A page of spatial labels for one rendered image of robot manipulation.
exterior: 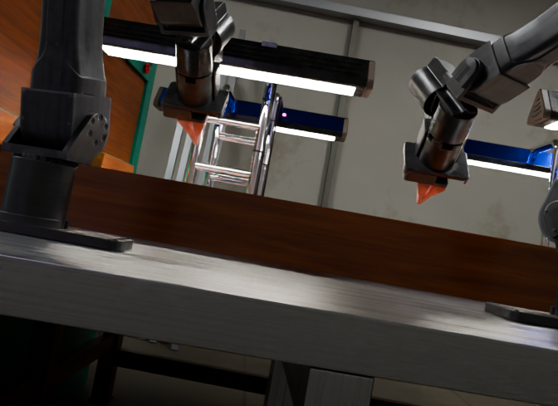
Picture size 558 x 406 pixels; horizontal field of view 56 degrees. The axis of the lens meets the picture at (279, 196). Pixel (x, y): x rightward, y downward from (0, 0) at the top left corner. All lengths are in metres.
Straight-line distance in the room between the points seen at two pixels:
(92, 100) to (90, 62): 0.04
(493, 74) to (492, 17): 3.61
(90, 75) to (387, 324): 0.39
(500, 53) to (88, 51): 0.52
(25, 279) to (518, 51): 0.63
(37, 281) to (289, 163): 3.39
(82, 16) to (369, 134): 3.35
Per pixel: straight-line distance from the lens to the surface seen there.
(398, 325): 0.38
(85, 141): 0.58
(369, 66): 1.17
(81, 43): 0.60
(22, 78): 1.40
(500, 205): 4.12
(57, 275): 0.39
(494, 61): 0.78
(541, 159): 1.84
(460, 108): 0.82
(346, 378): 0.38
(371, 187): 3.81
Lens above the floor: 0.72
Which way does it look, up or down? 4 degrees up
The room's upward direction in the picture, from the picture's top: 10 degrees clockwise
